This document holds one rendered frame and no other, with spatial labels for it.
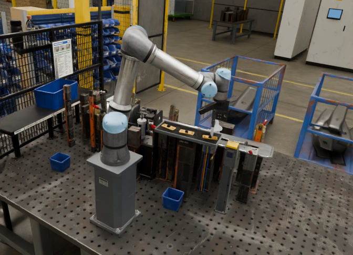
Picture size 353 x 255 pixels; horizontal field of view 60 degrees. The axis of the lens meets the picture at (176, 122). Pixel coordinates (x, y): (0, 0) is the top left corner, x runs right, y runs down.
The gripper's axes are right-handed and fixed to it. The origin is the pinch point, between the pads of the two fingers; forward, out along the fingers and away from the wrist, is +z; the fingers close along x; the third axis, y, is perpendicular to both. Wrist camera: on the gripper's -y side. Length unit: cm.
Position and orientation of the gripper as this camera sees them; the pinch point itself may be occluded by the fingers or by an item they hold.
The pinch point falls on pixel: (211, 131)
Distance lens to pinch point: 171.6
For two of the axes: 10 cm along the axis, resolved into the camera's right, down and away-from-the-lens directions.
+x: 1.3, -4.2, 9.0
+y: 9.9, 1.2, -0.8
